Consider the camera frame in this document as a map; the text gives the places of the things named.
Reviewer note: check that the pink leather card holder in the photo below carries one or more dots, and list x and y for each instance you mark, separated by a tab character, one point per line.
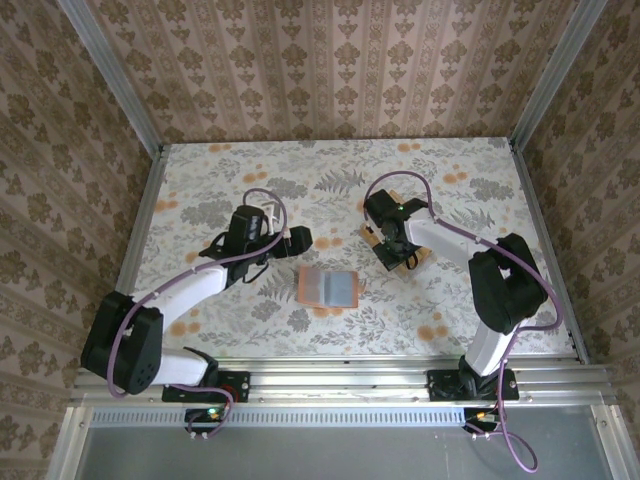
327	287

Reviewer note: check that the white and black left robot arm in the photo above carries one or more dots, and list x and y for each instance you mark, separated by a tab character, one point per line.
190	290

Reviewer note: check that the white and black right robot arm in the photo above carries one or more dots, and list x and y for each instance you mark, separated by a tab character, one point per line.
440	240

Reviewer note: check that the gold VIP card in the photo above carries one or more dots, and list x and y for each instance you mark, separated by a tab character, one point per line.
370	236
392	195

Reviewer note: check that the small black controller board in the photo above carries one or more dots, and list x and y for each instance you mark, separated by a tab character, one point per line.
480	416
207	414

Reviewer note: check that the grey metal panel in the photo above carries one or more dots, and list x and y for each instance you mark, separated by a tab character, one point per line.
325	455

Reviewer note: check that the aluminium side rail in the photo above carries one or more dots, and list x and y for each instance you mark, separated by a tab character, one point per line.
145	240
545	240

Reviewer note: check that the long aluminium base rail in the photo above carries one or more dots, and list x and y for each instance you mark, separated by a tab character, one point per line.
340	382

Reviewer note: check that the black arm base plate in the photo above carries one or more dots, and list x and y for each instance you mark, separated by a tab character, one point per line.
240	385
440	385

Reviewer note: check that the aluminium corner post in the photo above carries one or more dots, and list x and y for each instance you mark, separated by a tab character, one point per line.
112	80
555	70

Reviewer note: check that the aluminium frame bar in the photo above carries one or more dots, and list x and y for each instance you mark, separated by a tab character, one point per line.
70	445
612	445

